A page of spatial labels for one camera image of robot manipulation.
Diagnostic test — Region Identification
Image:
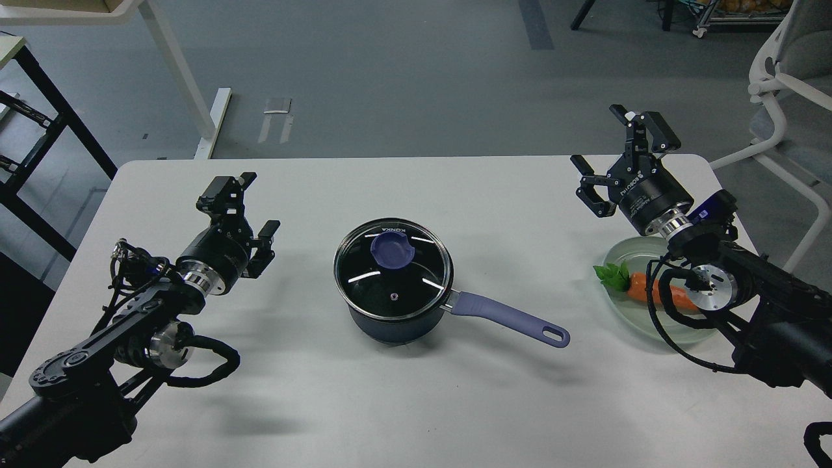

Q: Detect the white desk frame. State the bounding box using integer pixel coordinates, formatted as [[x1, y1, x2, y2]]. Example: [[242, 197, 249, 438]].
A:
[[2, 1, 232, 165]]

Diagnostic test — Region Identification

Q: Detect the glass lid with purple knob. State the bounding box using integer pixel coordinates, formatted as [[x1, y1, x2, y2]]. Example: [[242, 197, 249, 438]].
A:
[[333, 217, 454, 322]]

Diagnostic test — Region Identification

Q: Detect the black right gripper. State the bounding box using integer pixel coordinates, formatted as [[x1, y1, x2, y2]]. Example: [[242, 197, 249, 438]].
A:
[[570, 104, 694, 236]]

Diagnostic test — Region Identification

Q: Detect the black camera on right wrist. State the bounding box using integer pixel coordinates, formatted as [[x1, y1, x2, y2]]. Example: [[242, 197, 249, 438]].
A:
[[689, 189, 738, 226]]

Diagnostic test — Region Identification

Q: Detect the blue saucepan with purple handle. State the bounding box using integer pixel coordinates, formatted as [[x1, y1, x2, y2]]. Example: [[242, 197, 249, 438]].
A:
[[333, 218, 571, 349]]

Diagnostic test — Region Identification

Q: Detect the white office chair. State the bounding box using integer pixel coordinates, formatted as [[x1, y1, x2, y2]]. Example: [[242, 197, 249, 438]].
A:
[[710, 1, 831, 272]]

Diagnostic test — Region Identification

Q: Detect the clear glass bowl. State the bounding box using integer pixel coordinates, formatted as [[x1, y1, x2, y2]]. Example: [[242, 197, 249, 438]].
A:
[[601, 237, 716, 346]]

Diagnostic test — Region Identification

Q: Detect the orange toy carrot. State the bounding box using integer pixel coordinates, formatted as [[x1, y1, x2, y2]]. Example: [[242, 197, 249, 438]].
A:
[[592, 261, 699, 316]]

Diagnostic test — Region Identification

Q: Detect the black metal rack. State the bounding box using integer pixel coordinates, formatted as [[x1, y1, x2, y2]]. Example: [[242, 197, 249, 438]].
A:
[[1, 34, 117, 261]]

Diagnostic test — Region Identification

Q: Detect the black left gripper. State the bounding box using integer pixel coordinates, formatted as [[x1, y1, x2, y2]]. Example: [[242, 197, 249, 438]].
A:
[[176, 172, 281, 295]]

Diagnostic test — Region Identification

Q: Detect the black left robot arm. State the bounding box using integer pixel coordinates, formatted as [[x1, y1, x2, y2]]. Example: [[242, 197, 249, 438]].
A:
[[2, 172, 280, 467]]

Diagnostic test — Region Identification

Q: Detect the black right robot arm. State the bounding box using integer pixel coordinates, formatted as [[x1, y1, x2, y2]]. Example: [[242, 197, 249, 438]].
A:
[[571, 104, 831, 396]]

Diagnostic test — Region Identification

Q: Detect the metal cart in background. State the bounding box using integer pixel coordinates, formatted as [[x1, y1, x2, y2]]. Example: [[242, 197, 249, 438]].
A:
[[684, 1, 794, 38]]

